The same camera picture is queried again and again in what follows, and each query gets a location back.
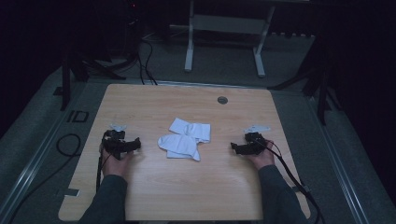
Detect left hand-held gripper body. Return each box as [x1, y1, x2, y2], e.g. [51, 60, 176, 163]
[102, 123, 129, 161]

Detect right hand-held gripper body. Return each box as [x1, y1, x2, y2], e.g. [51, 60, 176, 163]
[243, 124, 271, 156]

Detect person's right hand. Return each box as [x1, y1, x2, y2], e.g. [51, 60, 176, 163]
[247, 139, 276, 172]

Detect person's left hand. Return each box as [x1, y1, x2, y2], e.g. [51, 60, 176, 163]
[100, 143, 135, 178]

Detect grey tape piece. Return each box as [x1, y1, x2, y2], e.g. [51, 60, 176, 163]
[292, 184, 312, 193]

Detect black tripod stand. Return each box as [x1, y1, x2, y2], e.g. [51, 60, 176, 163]
[267, 34, 344, 127]
[59, 18, 141, 112]

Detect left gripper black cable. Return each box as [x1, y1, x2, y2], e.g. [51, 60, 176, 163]
[94, 151, 110, 193]

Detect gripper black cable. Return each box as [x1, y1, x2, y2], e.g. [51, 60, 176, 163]
[94, 151, 110, 193]
[257, 139, 327, 224]

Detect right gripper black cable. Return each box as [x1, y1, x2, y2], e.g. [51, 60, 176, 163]
[257, 139, 327, 224]

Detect black floor cable loop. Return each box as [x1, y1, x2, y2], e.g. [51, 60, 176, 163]
[7, 133, 83, 224]

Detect black cables on floor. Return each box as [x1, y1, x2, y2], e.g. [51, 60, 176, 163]
[134, 34, 159, 86]

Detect metal floor rail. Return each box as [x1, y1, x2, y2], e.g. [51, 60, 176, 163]
[0, 81, 90, 224]
[306, 92, 372, 224]

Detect white metal table frame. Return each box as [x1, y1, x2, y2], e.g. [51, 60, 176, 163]
[169, 0, 312, 78]

